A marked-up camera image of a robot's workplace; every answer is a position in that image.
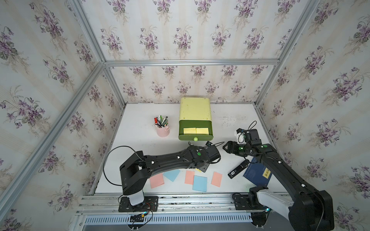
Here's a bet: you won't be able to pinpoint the yellow green drawer cabinet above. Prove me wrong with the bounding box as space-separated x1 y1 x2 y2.
178 97 214 141

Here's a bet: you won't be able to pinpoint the green top drawer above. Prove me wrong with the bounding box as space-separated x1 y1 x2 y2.
178 120 214 141

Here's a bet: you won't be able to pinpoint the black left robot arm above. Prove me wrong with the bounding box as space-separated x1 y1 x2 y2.
119 144 221 206

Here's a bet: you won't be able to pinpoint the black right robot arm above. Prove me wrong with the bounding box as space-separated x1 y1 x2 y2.
223 129 334 231

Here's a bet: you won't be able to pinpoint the pink sticky pad right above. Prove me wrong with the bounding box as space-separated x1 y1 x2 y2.
211 172 223 188

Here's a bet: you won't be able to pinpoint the pink sticky pad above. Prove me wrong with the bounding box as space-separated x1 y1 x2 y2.
149 173 165 189
211 172 223 188
185 170 195 185

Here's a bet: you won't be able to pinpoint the blue sticky pad middle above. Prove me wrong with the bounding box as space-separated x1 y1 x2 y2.
192 176 208 192

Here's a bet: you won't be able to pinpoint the blue sticky pad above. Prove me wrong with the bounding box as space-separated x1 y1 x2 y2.
163 169 180 182
192 176 208 192

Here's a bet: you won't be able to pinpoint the pink sticky pad middle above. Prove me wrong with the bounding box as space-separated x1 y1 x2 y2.
185 170 195 185

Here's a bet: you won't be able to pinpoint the blue sticky pad left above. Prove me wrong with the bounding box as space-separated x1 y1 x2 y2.
163 169 180 182

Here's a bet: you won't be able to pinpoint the pink sticky pad left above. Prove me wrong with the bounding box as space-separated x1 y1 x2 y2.
149 173 165 189

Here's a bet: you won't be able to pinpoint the dark blue notebook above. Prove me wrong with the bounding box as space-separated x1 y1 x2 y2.
243 157 273 187

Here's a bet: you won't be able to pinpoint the pink pen cup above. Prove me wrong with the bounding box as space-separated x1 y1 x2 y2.
156 126 170 138

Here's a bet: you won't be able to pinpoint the pens in cup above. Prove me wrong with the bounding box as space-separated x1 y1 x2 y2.
154 115 169 128

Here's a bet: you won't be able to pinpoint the small circuit board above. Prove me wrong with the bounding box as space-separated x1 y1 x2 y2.
130 214 145 223

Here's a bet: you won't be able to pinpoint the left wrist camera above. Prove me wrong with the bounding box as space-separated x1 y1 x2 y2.
205 141 213 147

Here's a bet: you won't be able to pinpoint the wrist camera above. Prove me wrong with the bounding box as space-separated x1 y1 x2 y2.
236 129 249 144
205 141 213 147

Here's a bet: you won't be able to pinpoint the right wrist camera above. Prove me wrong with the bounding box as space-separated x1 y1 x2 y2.
236 129 249 144

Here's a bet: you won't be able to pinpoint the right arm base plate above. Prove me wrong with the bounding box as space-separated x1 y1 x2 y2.
232 193 267 210

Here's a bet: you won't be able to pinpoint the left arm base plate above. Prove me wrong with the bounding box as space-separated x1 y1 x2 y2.
118 196 159 212

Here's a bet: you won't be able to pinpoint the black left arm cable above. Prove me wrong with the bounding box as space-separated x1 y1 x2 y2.
103 145 139 187

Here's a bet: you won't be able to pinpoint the aluminium front rail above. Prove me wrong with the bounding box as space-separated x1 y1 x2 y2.
75 192 319 216

